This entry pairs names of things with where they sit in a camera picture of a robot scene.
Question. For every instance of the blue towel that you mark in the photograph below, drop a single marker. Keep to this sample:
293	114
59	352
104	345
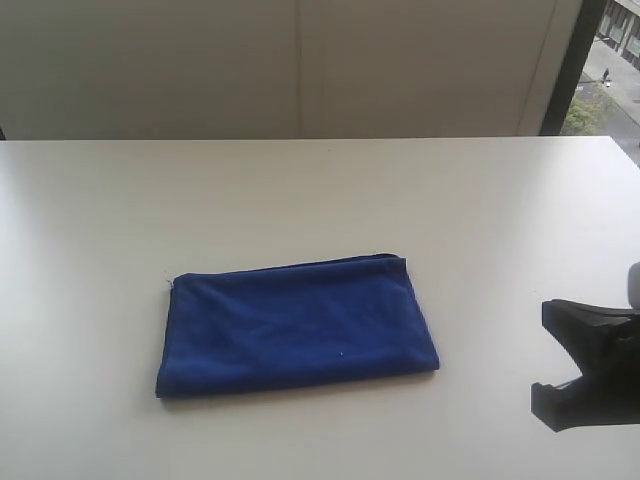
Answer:
294	326

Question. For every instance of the dark window frame post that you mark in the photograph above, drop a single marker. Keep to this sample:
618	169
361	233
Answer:
579	45

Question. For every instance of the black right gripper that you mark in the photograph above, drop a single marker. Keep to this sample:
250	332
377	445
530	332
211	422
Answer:
604	344

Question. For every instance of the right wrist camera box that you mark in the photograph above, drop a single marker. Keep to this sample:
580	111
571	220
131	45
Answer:
633	286

